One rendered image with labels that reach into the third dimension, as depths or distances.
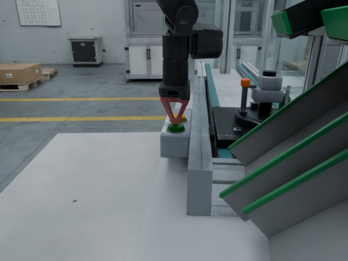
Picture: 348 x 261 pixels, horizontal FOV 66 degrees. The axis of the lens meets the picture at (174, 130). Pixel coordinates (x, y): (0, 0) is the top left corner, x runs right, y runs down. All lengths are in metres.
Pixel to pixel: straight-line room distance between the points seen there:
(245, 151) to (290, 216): 0.15
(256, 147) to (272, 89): 0.27
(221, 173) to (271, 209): 0.20
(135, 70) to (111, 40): 2.97
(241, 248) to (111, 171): 0.36
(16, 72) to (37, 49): 3.66
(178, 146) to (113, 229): 0.23
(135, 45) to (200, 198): 5.38
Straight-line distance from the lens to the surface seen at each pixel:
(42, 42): 9.29
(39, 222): 0.57
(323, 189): 0.29
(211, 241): 0.49
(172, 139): 0.61
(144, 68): 5.84
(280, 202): 0.29
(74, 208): 0.58
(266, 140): 0.42
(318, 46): 0.82
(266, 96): 0.66
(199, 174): 0.48
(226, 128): 0.63
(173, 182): 0.62
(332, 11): 0.22
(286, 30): 0.26
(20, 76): 5.78
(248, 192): 0.31
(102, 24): 8.72
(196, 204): 0.52
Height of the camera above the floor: 1.20
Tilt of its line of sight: 22 degrees down
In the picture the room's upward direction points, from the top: straight up
